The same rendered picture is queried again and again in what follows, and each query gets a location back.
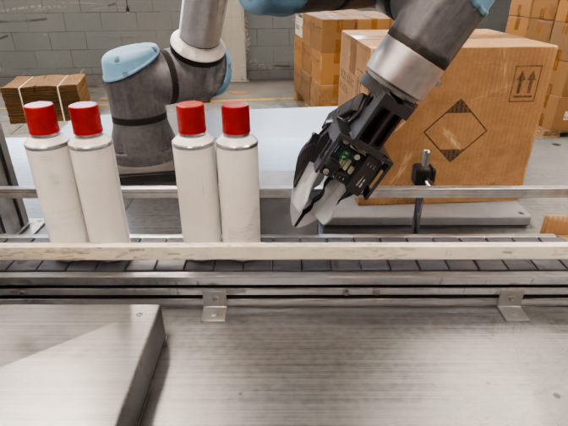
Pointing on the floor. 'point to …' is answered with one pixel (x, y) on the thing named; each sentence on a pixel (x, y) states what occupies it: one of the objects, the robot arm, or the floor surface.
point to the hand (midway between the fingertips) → (299, 215)
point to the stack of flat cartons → (51, 91)
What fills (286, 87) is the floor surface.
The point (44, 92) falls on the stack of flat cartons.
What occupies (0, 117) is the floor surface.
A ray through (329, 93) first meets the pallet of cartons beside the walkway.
